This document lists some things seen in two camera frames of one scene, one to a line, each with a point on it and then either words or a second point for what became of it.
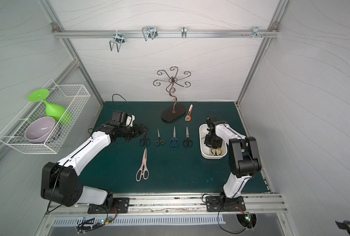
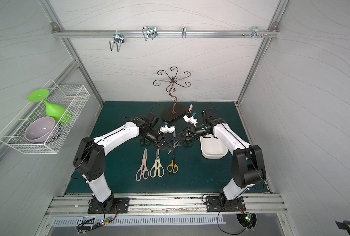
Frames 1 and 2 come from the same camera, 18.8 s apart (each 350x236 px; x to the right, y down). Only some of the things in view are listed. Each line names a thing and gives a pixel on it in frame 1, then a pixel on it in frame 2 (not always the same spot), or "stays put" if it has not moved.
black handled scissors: [187, 142] stays put
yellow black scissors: [218, 151] → [173, 167]
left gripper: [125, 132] → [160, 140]
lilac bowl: [39, 129] stays put
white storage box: [205, 150] stays put
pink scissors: [143, 170] stays put
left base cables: [89, 224] stays put
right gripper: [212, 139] → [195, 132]
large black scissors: [144, 140] stays put
